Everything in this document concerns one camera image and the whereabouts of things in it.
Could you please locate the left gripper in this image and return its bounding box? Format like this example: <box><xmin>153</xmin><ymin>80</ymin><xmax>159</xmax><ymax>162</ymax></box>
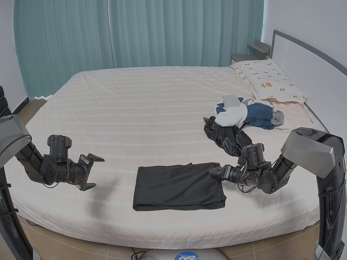
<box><xmin>66</xmin><ymin>153</ymin><xmax>105</xmax><ymax>192</ymax></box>

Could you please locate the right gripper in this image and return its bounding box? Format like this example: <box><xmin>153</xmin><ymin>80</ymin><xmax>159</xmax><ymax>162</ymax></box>
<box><xmin>221</xmin><ymin>165</ymin><xmax>239</xmax><ymax>183</ymax></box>

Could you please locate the black T-shirt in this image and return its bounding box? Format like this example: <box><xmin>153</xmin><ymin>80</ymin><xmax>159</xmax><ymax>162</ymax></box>
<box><xmin>132</xmin><ymin>162</ymin><xmax>227</xmax><ymax>212</ymax></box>

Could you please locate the pile of clothes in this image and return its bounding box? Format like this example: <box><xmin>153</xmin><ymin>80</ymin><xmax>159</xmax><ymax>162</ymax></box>
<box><xmin>215</xmin><ymin>94</ymin><xmax>289</xmax><ymax>131</ymax></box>

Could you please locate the bed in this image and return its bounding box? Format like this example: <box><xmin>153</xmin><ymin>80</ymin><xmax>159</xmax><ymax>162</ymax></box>
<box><xmin>5</xmin><ymin>29</ymin><xmax>347</xmax><ymax>250</ymax></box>

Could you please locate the black satin garment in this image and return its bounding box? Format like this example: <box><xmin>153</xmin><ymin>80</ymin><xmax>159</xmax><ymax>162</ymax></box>
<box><xmin>203</xmin><ymin>116</ymin><xmax>252</xmax><ymax>158</ymax></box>

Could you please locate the white printed pillow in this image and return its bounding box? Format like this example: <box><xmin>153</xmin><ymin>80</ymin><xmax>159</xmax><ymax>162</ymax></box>
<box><xmin>230</xmin><ymin>59</ymin><xmax>308</xmax><ymax>102</ymax></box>

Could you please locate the grey bedside table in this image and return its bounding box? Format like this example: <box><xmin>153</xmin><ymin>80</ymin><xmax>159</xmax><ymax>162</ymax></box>
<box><xmin>232</xmin><ymin>39</ymin><xmax>271</xmax><ymax>63</ymax></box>

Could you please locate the blue-green curtain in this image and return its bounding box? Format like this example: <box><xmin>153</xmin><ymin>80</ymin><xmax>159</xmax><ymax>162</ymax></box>
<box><xmin>14</xmin><ymin>0</ymin><xmax>113</xmax><ymax>99</ymax></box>
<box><xmin>108</xmin><ymin>0</ymin><xmax>265</xmax><ymax>67</ymax></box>

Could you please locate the black cable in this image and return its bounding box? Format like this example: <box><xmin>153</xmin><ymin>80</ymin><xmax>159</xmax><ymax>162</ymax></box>
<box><xmin>237</xmin><ymin>183</ymin><xmax>257</xmax><ymax>193</ymax></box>

